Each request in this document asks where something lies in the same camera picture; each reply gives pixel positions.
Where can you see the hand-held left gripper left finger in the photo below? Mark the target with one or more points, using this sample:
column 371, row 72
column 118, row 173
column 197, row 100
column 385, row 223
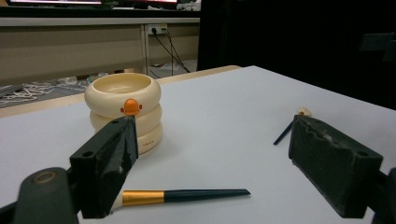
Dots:
column 102, row 165

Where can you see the black curtain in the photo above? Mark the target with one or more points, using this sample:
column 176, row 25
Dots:
column 280, row 37

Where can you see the beige desk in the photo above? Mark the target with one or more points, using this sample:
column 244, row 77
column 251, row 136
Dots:
column 77, row 46

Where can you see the wooden spoon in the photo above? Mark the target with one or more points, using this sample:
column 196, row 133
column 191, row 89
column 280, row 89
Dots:
column 193, row 195

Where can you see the white table mat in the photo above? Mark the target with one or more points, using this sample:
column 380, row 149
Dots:
column 218, row 130

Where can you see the clear plastic bag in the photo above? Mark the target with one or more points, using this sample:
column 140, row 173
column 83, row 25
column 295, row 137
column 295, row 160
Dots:
column 67, row 81

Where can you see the monitor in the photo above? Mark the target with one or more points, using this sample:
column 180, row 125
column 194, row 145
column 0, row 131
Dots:
column 56, row 1

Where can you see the cream ringed brush holder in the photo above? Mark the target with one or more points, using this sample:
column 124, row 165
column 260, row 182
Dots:
column 106, row 102

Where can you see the thin makeup brush round head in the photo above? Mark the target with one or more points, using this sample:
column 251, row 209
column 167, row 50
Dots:
column 284, row 133

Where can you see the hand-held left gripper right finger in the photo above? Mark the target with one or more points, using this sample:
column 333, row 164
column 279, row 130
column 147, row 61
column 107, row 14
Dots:
column 336, row 168

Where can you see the white wall socket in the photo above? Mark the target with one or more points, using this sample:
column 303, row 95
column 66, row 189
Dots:
column 157, row 28

